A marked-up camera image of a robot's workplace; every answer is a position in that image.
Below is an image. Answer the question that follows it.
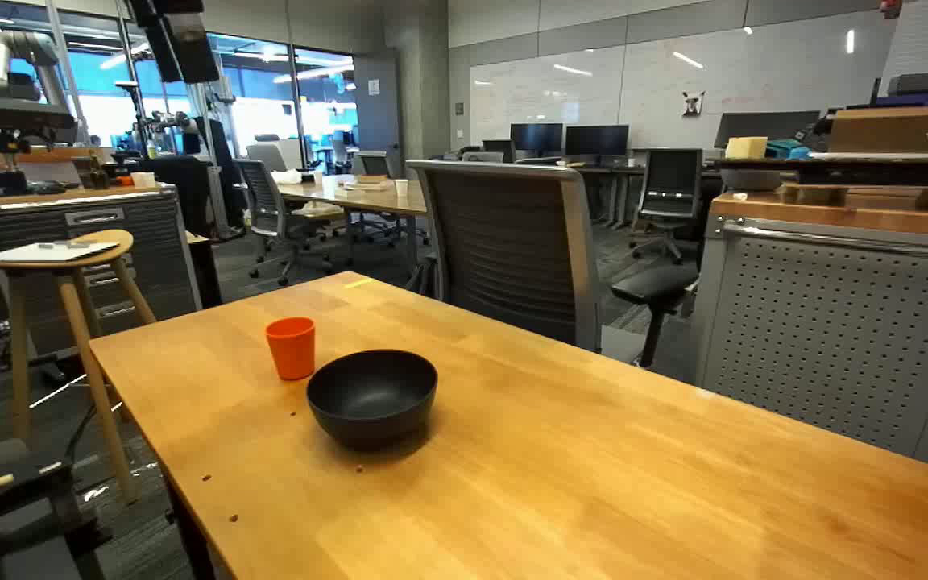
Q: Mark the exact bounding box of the grey perforated metal cabinet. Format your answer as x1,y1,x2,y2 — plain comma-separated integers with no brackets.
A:
694,194,928,460

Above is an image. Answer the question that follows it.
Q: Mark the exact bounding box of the grey mesh office chair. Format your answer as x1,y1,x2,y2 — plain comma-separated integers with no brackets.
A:
412,159,607,352

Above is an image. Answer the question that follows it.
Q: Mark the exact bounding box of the white laptop on stool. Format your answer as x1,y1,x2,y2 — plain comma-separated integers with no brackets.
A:
0,242,115,268

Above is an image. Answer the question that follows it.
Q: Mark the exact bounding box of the grey tool cabinet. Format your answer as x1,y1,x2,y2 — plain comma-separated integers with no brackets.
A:
0,190,200,334

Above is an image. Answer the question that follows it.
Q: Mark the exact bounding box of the wooden stool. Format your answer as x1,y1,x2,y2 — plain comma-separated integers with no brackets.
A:
0,225,157,506

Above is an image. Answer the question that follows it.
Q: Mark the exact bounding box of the orange plastic cup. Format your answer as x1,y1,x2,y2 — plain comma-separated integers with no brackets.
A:
267,314,316,379

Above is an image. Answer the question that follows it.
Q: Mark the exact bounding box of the computer monitor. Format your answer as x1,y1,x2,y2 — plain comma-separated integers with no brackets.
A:
568,126,629,159
510,122,563,159

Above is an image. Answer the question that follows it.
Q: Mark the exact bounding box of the left computer monitor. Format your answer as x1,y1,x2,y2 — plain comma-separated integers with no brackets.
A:
510,122,563,159

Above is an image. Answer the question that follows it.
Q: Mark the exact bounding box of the right computer monitor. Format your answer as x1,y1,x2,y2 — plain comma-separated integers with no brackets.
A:
568,126,629,159

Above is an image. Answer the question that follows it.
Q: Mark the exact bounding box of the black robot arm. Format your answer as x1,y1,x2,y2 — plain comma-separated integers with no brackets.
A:
126,0,219,83

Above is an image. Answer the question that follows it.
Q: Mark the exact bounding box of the long wooden background table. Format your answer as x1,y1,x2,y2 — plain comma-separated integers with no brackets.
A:
277,175,426,215

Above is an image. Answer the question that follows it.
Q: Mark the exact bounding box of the black background office chair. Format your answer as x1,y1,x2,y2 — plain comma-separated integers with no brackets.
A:
631,147,703,262

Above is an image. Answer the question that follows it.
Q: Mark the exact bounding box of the grey office chair at left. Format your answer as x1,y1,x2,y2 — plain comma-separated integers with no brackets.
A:
231,159,347,282

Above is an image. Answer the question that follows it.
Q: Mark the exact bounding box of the black bowl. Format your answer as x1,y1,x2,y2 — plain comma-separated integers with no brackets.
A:
307,348,440,447

